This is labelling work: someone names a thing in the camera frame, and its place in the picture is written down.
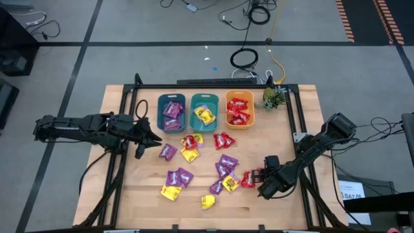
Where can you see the purple Skittles candy pack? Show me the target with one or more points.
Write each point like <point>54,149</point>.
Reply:
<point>171,124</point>
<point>172,178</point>
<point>167,151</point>
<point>181,108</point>
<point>228,161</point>
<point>186,177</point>
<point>216,186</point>
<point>222,170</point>
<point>170,110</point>

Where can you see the dark blue plastic bin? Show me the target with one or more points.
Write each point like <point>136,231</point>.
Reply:
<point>160,127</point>

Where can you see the black desk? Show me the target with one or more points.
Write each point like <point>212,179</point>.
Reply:
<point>13,35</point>

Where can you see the black ribbed bar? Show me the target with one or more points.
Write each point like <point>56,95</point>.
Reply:
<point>216,81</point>

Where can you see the small potted succulent plant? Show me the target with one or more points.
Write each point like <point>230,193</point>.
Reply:
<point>271,97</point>

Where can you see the grey power adapter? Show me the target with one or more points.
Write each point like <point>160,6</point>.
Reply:
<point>191,7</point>

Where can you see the teal green plastic bin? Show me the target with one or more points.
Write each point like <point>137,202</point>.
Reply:
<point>194,127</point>

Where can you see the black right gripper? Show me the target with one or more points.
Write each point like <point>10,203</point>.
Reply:
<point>276,181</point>

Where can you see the white paper sheet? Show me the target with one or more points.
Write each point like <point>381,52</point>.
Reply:
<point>352,189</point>

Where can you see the black side table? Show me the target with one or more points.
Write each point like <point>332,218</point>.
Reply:
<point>381,200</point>

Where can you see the orange plastic bin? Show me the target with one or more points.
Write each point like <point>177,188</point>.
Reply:
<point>250,97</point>

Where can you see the black equipment case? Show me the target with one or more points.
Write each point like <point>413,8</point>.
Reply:
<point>6,103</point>

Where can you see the yellow Sour Patch candy pack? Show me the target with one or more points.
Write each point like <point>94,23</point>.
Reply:
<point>208,201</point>
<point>199,109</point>
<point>189,154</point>
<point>200,138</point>
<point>208,117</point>
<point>230,183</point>
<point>170,192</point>

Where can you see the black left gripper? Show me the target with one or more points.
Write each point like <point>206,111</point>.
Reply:
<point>139,132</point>

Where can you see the black round floor plug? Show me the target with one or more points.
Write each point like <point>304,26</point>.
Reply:
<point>268,41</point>

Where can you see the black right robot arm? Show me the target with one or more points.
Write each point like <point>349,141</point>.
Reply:
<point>320,142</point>

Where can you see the silver metal bracket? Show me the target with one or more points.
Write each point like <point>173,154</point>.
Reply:
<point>299,136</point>

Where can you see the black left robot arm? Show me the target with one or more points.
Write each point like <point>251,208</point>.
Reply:
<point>64,127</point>

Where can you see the red Skittles candy pack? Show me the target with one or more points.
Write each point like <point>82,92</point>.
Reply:
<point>240,103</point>
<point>247,180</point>
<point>244,116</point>
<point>236,121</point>
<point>229,139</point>
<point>230,108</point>
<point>189,141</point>
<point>219,141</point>

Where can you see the red floor object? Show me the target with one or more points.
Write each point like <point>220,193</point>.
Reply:
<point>393,230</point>

